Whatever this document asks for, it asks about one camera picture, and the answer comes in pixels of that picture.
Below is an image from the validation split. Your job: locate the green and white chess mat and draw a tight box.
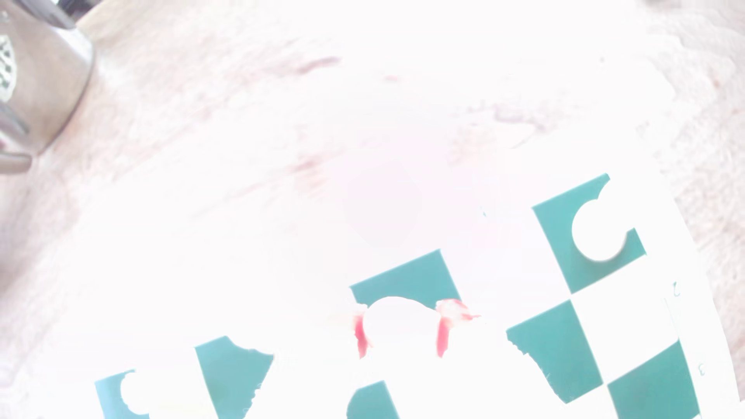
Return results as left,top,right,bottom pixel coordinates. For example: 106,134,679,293
93,122,743,419

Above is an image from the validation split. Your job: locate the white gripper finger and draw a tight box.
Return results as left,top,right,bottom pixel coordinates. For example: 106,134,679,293
250,308,373,419
402,298,567,419

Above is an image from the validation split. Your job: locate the white chess bishop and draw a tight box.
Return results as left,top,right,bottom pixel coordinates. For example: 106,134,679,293
364,296,440,379

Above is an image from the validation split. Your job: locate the stainless steel carafe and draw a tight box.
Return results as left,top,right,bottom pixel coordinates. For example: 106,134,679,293
0,0,96,175

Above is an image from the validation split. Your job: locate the white chess rook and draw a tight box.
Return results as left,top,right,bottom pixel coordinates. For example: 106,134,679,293
120,370,153,416
572,198,631,263

